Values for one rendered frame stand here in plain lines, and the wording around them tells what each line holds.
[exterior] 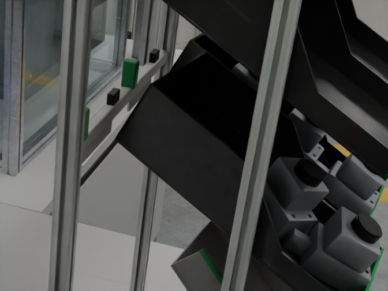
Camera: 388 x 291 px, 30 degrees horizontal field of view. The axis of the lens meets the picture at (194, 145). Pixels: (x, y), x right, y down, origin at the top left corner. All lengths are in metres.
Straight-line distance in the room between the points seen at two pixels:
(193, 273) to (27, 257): 0.61
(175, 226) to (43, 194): 1.60
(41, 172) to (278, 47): 1.04
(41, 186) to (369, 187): 0.83
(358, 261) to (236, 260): 0.12
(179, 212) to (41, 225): 1.79
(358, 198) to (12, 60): 0.81
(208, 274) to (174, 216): 2.37
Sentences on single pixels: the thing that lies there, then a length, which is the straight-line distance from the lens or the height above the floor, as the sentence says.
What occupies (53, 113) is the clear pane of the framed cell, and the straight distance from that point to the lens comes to 1.69.
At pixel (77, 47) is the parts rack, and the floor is 1.41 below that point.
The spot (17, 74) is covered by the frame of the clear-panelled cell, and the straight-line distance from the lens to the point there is 1.44.
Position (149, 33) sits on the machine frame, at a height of 0.96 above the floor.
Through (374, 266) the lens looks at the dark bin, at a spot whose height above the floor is 1.21.
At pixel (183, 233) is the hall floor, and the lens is 2.99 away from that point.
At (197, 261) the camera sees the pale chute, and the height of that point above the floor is 1.20.
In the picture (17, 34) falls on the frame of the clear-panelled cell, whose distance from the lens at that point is 1.42.
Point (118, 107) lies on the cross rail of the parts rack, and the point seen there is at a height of 1.31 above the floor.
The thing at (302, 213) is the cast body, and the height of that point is 1.26.
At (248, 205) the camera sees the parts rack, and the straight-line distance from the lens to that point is 0.64.
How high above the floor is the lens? 1.61
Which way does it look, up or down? 26 degrees down
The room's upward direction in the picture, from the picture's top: 8 degrees clockwise
